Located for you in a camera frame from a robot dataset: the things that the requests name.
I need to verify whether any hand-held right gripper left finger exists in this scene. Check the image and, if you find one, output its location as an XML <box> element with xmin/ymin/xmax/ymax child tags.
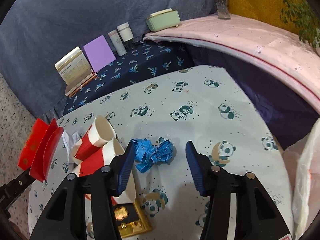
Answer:
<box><xmin>30</xmin><ymin>142</ymin><xmax>137</xmax><ymax>240</ymax></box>

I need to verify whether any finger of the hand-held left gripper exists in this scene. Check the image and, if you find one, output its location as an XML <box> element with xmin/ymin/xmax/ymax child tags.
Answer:
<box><xmin>0</xmin><ymin>171</ymin><xmax>34</xmax><ymax>212</ymax></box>

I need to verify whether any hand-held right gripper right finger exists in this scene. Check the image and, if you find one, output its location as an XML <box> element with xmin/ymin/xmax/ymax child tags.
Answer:
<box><xmin>185</xmin><ymin>141</ymin><xmax>290</xmax><ymax>240</ymax></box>

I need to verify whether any blue measuring tape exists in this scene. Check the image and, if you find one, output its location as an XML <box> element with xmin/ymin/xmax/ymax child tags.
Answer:
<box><xmin>130</xmin><ymin>138</ymin><xmax>175</xmax><ymax>173</ymax></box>

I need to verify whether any red paper box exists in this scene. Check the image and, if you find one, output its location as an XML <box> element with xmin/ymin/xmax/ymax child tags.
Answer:
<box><xmin>17</xmin><ymin>117</ymin><xmax>64</xmax><ymax>182</ymax></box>

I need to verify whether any white lined trash bin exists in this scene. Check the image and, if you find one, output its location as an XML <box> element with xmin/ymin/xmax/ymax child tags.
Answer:
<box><xmin>282</xmin><ymin>122</ymin><xmax>320</xmax><ymax>240</ymax></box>

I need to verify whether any gold black box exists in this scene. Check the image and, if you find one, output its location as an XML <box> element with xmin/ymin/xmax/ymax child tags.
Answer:
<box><xmin>112</xmin><ymin>201</ymin><xmax>152</xmax><ymax>238</ymax></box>

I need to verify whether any white paper slip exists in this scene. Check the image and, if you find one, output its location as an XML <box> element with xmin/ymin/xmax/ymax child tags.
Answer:
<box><xmin>62</xmin><ymin>130</ymin><xmax>80</xmax><ymax>153</ymax></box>

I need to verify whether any panda print cloth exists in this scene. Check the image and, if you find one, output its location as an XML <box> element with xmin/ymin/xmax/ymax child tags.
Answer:
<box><xmin>27</xmin><ymin>65</ymin><xmax>294</xmax><ymax>240</ymax></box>

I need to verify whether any dark purple cloth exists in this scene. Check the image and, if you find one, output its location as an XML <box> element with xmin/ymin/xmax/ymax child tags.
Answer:
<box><xmin>186</xmin><ymin>44</ymin><xmax>320</xmax><ymax>150</ymax></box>

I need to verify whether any navy leaf print cloth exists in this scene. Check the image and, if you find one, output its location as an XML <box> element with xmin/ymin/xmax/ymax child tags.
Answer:
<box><xmin>62</xmin><ymin>41</ymin><xmax>194</xmax><ymax>117</ymax></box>

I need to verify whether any gold white box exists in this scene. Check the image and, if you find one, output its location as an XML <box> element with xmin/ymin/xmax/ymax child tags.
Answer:
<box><xmin>54</xmin><ymin>46</ymin><xmax>97</xmax><ymax>97</ymax></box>

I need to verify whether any purple card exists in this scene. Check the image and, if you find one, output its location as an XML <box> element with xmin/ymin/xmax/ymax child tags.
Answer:
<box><xmin>83</xmin><ymin>35</ymin><xmax>117</xmax><ymax>73</ymax></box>

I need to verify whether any white tube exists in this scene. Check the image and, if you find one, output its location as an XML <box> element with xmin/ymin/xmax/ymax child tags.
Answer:
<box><xmin>108</xmin><ymin>29</ymin><xmax>127</xmax><ymax>57</ymax></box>

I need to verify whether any white jar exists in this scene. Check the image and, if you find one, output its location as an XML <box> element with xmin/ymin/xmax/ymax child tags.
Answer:
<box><xmin>116</xmin><ymin>22</ymin><xmax>137</xmax><ymax>50</ymax></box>

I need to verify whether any pink cloth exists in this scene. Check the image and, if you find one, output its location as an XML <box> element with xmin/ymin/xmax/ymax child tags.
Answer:
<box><xmin>143</xmin><ymin>14</ymin><xmax>320</xmax><ymax>105</ymax></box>

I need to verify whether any green tissue box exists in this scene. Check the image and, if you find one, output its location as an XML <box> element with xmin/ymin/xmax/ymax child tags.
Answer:
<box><xmin>146</xmin><ymin>9</ymin><xmax>181</xmax><ymax>32</ymax></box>

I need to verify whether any blue grey cloth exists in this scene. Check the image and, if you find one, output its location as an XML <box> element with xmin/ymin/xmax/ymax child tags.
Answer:
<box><xmin>0</xmin><ymin>0</ymin><xmax>218</xmax><ymax>123</ymax></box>

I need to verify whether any yellow cloth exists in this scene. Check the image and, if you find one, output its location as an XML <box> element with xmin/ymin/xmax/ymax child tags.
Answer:
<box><xmin>227</xmin><ymin>0</ymin><xmax>320</xmax><ymax>37</ymax></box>

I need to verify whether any green plant in white pot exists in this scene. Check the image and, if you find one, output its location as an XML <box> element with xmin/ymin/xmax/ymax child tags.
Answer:
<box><xmin>280</xmin><ymin>0</ymin><xmax>320</xmax><ymax>55</ymax></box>

